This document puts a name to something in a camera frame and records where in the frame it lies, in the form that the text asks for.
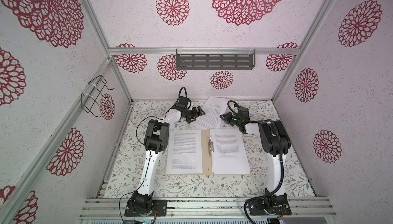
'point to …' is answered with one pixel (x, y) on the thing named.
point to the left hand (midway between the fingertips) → (200, 117)
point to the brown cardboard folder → (206, 157)
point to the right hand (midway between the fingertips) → (220, 113)
